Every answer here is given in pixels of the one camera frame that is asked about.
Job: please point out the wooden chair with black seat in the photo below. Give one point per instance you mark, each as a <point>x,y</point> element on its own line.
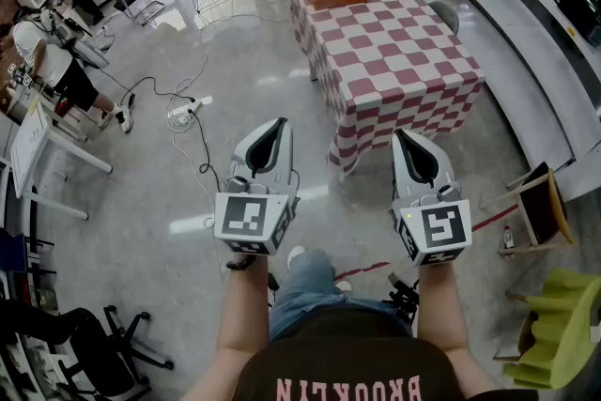
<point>544,206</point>

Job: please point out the person's right forearm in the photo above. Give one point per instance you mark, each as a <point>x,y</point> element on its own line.
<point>441,310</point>

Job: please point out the person's black printed t-shirt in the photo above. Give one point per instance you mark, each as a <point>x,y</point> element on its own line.
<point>347,361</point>

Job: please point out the white desk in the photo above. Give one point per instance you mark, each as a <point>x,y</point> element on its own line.
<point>30,145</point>

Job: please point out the white power strip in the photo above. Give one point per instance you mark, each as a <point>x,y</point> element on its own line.
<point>184,107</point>

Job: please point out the green chair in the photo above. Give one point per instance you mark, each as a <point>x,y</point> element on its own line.
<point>563,324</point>

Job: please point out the person's white shoe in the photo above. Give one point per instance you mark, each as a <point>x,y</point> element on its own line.
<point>344,285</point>
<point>295,254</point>

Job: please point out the black waist-mounted device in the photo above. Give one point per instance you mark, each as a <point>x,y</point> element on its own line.
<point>405,298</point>

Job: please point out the clear red-capped plastic bottle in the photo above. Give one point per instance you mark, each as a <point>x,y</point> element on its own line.
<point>509,242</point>

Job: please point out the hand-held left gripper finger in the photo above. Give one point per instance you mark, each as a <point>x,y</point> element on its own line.
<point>241,150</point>
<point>285,155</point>

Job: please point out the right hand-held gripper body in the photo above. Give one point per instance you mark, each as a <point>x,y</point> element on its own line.
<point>441,225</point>

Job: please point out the table with checkered cloth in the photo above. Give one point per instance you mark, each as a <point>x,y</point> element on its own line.
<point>394,61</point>

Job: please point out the person's left forearm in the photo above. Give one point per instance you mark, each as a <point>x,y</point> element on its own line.
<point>244,310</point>

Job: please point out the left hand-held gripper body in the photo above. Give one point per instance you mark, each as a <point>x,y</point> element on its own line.
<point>244,216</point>

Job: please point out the grey round-backed chair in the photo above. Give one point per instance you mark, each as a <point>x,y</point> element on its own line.
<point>446,14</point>

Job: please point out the black swivel office chair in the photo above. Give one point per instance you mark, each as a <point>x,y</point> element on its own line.
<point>94,352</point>

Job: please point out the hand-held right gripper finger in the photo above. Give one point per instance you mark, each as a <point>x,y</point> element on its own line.
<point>443,164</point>
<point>400,174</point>

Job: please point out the person's blue jeans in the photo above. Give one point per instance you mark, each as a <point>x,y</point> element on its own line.
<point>310,291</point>

